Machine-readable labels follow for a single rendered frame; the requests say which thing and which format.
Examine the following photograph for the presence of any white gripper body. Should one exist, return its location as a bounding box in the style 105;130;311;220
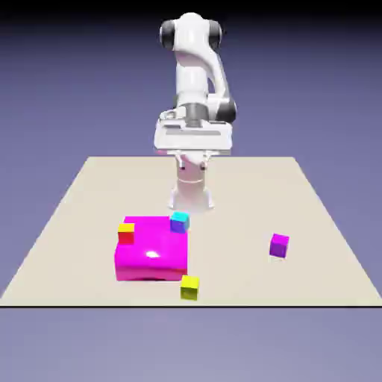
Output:
153;118;234;157

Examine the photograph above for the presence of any small purple cube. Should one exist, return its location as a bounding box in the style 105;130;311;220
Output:
269;233;290;259

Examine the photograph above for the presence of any large magenta box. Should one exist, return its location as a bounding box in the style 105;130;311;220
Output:
114;215;189;282

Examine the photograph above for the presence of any small blue cube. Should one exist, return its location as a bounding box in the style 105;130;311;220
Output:
169;210;191;234

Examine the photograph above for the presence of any small red cube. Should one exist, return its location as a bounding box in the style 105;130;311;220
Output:
117;222;136;245

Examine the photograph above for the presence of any small yellow cube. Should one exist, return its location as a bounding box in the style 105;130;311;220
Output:
179;275;201;301

